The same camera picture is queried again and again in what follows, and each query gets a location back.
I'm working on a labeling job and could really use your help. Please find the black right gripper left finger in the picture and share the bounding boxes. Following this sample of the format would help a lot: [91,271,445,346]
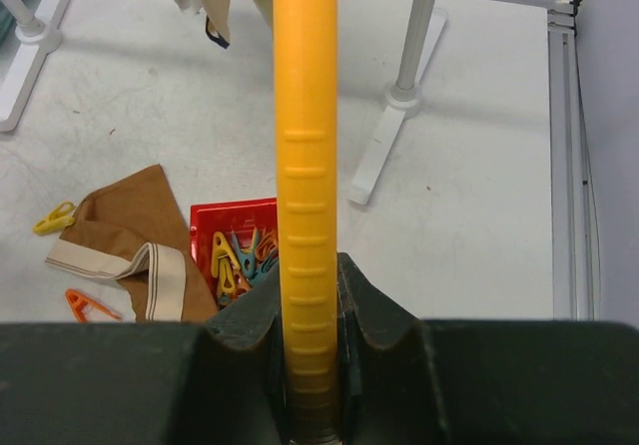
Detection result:
[1,272,287,444]

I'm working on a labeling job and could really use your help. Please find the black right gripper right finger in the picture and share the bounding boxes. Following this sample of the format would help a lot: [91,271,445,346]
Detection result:
[337,253,638,444]

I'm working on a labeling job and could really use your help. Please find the orange clothespin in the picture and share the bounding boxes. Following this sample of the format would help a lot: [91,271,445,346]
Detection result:
[65,288,123,323]

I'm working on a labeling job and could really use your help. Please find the brown underwear cream waistband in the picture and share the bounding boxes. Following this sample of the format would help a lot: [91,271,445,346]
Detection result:
[46,165,218,322]

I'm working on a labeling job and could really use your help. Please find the yellow clothespin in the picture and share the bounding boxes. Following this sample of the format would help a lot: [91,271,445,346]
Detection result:
[32,202,76,235]

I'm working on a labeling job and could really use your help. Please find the yellow hanger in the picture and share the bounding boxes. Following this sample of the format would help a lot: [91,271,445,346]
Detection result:
[273,0,339,444]

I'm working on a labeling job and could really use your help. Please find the clothespins in bin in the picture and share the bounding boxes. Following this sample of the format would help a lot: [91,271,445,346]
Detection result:
[210,227,280,309]

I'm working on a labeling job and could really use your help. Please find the red plastic bin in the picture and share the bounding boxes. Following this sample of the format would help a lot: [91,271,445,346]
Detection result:
[190,198,280,309]

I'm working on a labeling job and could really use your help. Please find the white clothes rack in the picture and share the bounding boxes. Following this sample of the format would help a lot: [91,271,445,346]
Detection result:
[1,0,446,206]

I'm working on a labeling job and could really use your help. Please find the aluminium rail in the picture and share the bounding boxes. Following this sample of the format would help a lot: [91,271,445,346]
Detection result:
[547,0,600,320]

